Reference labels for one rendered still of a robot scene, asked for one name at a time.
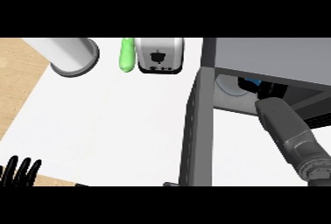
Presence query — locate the white microwave turntable plate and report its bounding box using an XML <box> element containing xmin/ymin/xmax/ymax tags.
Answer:
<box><xmin>214</xmin><ymin>73</ymin><xmax>252</xmax><ymax>97</ymax></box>

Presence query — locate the blue and white milk carton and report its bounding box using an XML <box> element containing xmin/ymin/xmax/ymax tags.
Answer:
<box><xmin>245</xmin><ymin>78</ymin><xmax>264</xmax><ymax>88</ymax></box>

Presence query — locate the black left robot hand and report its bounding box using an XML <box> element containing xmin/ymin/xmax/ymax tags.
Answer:
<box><xmin>0</xmin><ymin>155</ymin><xmax>42</xmax><ymax>187</ymax></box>

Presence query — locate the dark grey microwave door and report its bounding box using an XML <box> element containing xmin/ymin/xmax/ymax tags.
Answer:
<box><xmin>178</xmin><ymin>67</ymin><xmax>215</xmax><ymax>187</ymax></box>

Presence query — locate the white cylinder with grey rim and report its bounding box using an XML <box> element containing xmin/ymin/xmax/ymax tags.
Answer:
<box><xmin>20</xmin><ymin>38</ymin><xmax>100</xmax><ymax>79</ymax></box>

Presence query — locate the grey microwave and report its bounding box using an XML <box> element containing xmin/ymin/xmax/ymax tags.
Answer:
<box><xmin>201</xmin><ymin>38</ymin><xmax>331</xmax><ymax>130</ymax></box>

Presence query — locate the silver toaster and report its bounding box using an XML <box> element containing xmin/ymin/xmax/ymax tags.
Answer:
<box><xmin>133</xmin><ymin>38</ymin><xmax>186</xmax><ymax>74</ymax></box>

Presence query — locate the green bottle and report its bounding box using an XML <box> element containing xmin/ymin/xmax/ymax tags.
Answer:
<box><xmin>118</xmin><ymin>38</ymin><xmax>137</xmax><ymax>74</ymax></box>

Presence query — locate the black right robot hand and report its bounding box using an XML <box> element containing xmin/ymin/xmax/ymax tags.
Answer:
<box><xmin>236</xmin><ymin>76</ymin><xmax>288</xmax><ymax>101</ymax></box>

